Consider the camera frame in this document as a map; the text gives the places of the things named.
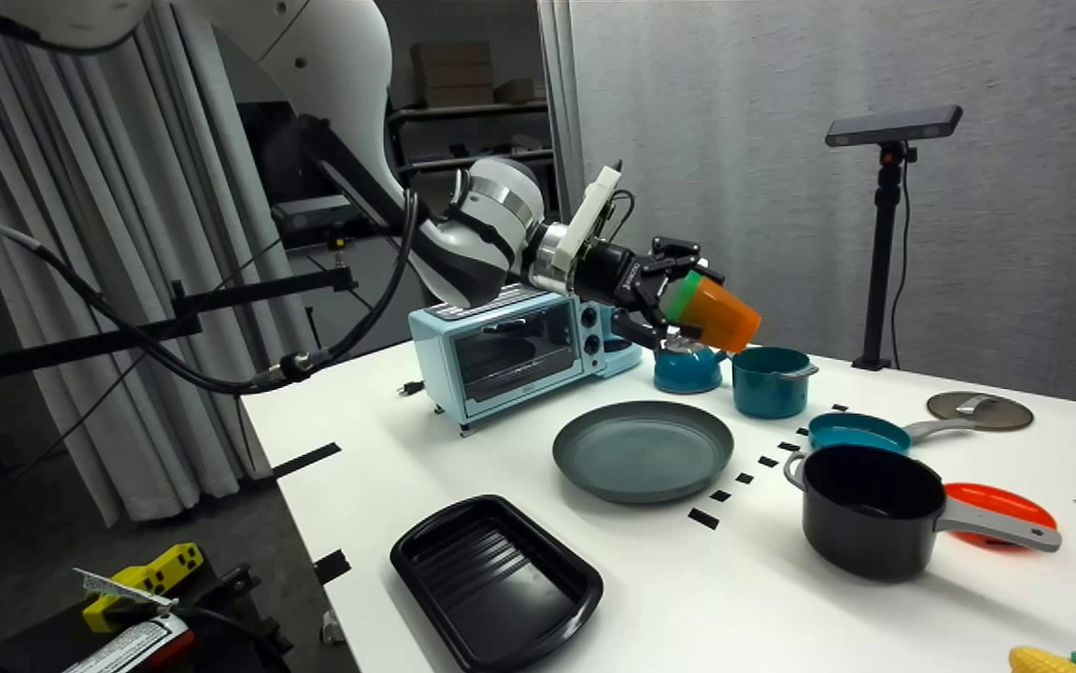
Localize light grey backdrop curtain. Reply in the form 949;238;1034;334
534;0;1076;409

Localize teal toy pot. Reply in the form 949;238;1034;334
730;346;821;424

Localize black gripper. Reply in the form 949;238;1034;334
574;237;730;356

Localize long black tape strip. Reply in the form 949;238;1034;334
269;442;344;486

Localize brown cardboard box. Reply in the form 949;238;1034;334
407;39;502;108

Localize grey round plate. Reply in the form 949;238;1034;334
548;397;740;510

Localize grey round disc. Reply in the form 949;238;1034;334
923;388;1037;435

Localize teal toy kettle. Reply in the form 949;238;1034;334
651;334;730;397

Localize orange frying pan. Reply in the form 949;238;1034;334
940;480;1060;554

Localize orange cup green rim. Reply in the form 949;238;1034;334
662;270;766;356

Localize light blue toaster oven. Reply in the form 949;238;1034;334
402;282;646;435

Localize red white device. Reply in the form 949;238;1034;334
62;610;198;673

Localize black plastic tray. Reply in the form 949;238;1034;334
390;491;609;673

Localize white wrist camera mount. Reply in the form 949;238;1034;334
562;157;633;275

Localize thick black cable bundle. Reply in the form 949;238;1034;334
0;184;427;400

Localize teal frying pan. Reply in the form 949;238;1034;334
806;409;979;460

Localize dark storage shelf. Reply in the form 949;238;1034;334
381;98;564;191

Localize grey pleated curtain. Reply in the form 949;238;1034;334
0;0;317;528

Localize short black tape strip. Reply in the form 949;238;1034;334
310;546;355;587

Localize yellow toy corn green husk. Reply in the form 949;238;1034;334
1006;642;1076;673

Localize black camera stand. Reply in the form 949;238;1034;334
853;137;923;376

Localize black saucepan grey handle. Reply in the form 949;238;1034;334
781;442;1065;582

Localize black metal frame bars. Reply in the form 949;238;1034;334
0;266;361;388

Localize black stereo camera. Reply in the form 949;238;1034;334
821;103;966;151

